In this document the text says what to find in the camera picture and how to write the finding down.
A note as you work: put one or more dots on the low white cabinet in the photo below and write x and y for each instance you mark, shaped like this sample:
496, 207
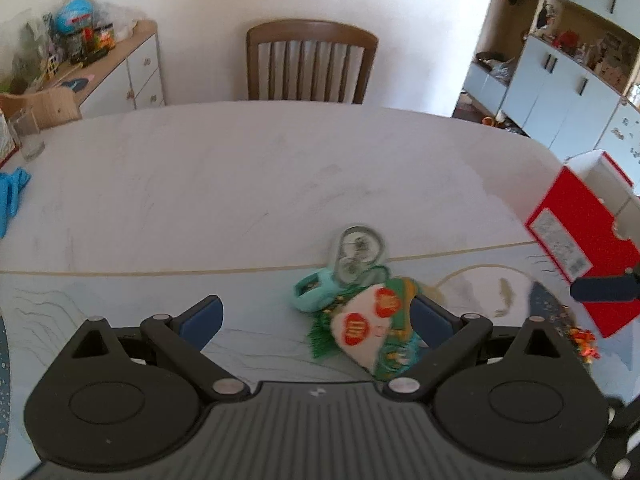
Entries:
482, 90

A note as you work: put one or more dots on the blue cloth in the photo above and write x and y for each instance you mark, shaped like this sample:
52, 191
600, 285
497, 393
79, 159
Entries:
12, 195

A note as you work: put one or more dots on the blue printed table mat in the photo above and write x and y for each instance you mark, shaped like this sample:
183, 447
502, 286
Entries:
150, 290

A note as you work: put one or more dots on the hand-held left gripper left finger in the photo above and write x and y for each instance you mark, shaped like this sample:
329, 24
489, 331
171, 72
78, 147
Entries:
202, 322

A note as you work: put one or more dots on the colourful snack packet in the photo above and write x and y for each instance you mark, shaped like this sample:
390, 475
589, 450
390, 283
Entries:
365, 330

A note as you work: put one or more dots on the red cardboard box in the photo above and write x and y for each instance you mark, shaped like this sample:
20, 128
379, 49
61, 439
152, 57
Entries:
575, 210

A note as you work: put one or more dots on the clear drinking glass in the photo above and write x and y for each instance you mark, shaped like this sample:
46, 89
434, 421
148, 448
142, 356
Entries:
27, 135

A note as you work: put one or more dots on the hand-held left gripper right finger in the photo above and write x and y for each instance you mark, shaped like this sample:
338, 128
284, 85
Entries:
430, 322

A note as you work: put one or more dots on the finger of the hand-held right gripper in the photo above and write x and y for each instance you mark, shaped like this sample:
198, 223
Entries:
600, 289
627, 415

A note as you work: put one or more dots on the white sideboard with wooden top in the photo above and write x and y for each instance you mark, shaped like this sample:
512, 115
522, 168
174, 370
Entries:
142, 70

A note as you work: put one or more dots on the light wooden child chair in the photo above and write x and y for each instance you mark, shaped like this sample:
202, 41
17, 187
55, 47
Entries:
55, 107

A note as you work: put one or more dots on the pile of jars and toys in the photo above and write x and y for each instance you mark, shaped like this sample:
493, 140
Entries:
75, 20

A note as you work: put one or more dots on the white wall cabinet unit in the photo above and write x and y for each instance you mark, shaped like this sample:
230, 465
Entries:
565, 85

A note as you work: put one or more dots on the brown wooden chair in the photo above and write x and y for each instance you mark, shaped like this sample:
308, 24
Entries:
310, 32

